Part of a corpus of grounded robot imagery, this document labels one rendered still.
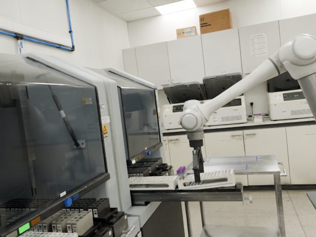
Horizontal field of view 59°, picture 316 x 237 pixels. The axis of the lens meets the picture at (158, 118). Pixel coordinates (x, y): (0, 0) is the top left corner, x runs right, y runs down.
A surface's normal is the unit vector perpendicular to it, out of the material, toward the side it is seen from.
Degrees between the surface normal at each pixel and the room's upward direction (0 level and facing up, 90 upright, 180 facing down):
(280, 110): 90
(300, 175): 90
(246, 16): 90
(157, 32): 90
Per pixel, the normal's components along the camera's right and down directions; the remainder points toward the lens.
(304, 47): -0.25, -0.02
